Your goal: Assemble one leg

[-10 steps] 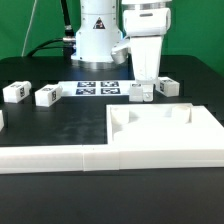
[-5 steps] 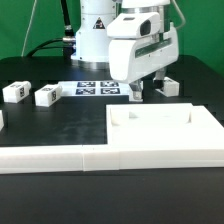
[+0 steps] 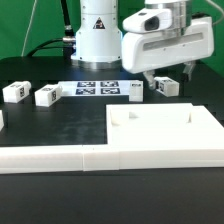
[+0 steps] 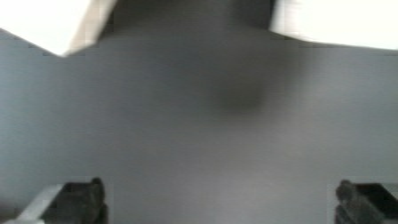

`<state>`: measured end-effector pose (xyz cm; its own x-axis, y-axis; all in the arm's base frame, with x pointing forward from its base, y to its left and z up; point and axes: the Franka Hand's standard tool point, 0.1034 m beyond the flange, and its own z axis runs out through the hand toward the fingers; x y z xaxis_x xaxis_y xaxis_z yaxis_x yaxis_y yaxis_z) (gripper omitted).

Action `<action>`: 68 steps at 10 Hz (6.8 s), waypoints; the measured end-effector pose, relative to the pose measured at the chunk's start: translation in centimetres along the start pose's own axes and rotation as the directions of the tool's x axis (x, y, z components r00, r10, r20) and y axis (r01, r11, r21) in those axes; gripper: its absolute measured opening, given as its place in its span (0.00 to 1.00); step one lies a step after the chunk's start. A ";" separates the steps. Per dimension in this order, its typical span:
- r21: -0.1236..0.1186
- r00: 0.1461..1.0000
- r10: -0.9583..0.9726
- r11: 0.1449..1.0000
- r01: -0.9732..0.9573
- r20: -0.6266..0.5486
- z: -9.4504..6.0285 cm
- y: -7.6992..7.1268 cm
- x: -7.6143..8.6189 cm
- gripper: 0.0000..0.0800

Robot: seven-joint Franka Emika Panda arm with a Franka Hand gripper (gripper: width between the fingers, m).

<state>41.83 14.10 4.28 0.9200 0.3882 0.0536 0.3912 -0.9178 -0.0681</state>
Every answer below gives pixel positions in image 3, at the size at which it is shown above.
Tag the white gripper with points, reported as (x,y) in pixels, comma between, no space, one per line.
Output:
(149,43)

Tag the white square tabletop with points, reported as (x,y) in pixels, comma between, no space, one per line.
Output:
(163,126)

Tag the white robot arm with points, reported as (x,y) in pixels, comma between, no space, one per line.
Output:
(99,39)

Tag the small white tagged block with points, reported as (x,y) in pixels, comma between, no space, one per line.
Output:
(136,91)

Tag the white L-shaped obstacle fence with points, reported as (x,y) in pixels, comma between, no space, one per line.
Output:
(103,157)

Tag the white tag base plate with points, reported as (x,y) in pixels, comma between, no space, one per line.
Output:
(98,88)

